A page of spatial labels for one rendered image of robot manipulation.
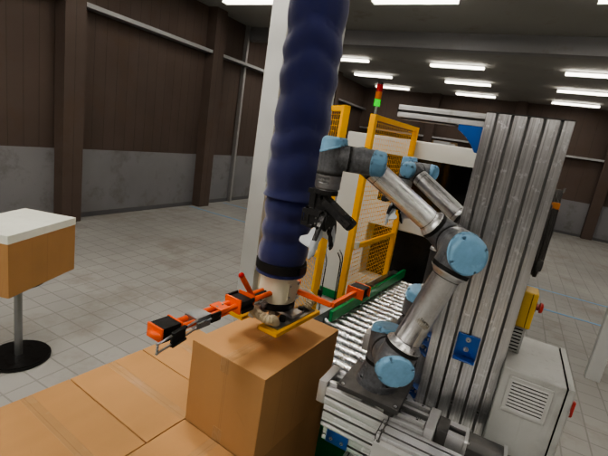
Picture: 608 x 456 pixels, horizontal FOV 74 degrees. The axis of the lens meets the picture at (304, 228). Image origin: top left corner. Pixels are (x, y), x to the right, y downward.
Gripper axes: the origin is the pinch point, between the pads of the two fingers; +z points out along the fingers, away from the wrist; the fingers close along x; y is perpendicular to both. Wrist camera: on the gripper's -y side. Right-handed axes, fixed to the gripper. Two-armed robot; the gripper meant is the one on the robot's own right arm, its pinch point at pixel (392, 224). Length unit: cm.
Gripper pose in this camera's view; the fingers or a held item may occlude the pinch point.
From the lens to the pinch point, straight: 214.1
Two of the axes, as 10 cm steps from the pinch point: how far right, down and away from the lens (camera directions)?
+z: -1.5, 9.6, 2.3
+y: 6.8, 2.7, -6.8
